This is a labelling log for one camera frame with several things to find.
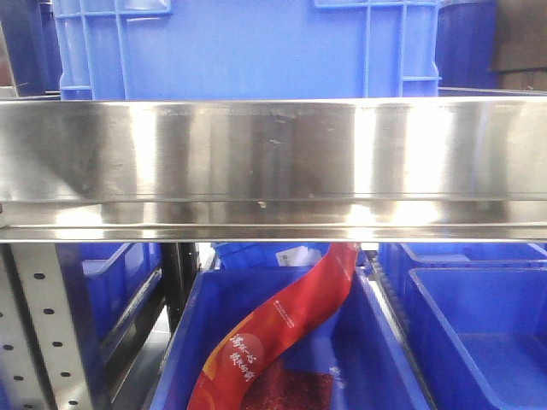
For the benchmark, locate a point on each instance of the blue bin rear centre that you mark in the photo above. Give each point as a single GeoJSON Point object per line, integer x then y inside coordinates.
{"type": "Point", "coordinates": [242, 255]}

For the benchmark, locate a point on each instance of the blue bin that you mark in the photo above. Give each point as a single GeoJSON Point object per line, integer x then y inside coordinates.
{"type": "Point", "coordinates": [352, 361]}
{"type": "Point", "coordinates": [397, 259]}
{"type": "Point", "coordinates": [114, 272]}
{"type": "Point", "coordinates": [479, 336]}
{"type": "Point", "coordinates": [242, 255]}

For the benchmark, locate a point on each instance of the blue bin rear right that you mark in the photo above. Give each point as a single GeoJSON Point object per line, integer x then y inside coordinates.
{"type": "Point", "coordinates": [397, 259]}

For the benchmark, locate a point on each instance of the blue bin left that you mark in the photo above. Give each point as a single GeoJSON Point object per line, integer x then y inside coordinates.
{"type": "Point", "coordinates": [114, 272]}

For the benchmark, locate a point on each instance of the red snack bag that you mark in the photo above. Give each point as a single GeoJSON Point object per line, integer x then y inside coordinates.
{"type": "Point", "coordinates": [248, 349]}

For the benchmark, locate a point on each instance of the large light blue crate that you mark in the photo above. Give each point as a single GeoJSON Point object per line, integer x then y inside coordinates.
{"type": "Point", "coordinates": [148, 50]}

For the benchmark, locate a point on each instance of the perforated steel shelf upright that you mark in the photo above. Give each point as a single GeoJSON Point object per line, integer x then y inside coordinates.
{"type": "Point", "coordinates": [42, 362]}

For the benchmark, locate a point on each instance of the stainless steel shelf rail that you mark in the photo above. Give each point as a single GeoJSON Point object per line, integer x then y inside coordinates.
{"type": "Point", "coordinates": [366, 170]}

